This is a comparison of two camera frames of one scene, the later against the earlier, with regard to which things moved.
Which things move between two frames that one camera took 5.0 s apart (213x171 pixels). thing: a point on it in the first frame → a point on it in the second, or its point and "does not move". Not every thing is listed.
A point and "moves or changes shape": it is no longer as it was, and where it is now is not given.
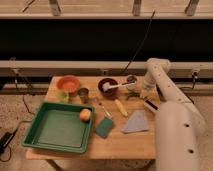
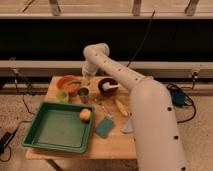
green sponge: [104, 128] does not move
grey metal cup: [83, 93] does not move
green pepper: [133, 93] moves or changes shape
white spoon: [106, 86] does not move
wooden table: [125, 123] does not move
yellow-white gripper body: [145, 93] → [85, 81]
